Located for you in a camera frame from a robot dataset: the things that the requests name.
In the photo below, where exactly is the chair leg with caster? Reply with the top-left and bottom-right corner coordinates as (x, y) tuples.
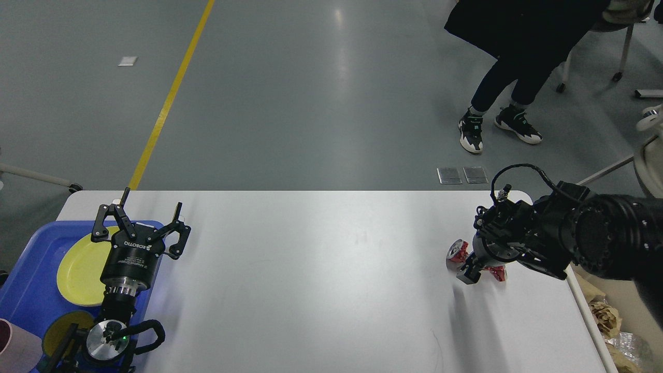
(1, 163), (83, 194)

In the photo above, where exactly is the beige plastic bin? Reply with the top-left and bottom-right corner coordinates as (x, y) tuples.
(566, 265), (662, 372)

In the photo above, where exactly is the dark teal mug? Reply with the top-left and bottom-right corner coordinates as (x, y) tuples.
(36, 311), (93, 372)

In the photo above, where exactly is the brown paper bag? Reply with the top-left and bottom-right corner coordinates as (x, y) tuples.
(575, 274), (607, 304)
(606, 343), (643, 373)

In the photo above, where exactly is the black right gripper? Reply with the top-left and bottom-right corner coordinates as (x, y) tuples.
(455, 233), (521, 285)

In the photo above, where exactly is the red foil wrapper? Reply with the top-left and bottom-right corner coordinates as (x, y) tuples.
(446, 239), (508, 282)

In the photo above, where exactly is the left metal floor plate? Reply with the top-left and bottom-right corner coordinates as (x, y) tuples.
(437, 167), (463, 185)

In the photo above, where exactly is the crumpled brown paper ball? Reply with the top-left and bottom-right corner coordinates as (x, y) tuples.
(588, 302), (623, 339)

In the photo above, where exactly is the yellow plate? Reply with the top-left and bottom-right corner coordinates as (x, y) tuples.
(56, 234), (112, 307)

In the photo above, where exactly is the pink mug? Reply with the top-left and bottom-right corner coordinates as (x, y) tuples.
(1, 319), (43, 372)

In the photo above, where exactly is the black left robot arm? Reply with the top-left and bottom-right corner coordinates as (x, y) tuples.
(44, 188), (191, 372)

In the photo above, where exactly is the blue plastic tray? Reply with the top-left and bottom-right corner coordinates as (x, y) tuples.
(1, 221), (152, 372)

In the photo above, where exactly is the seated person in black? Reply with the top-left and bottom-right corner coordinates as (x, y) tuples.
(444, 1), (609, 154)

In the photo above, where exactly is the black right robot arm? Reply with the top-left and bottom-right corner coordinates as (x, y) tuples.
(457, 163), (662, 326)

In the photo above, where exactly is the aluminium foil sheet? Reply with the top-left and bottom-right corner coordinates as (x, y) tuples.
(613, 332), (654, 366)

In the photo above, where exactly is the right metal floor plate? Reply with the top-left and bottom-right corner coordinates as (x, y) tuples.
(463, 167), (488, 184)

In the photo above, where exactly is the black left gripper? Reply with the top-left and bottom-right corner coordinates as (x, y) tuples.
(91, 187), (192, 297)

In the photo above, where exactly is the metal floor plate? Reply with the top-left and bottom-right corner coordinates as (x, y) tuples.
(437, 167), (463, 185)
(463, 167), (488, 184)

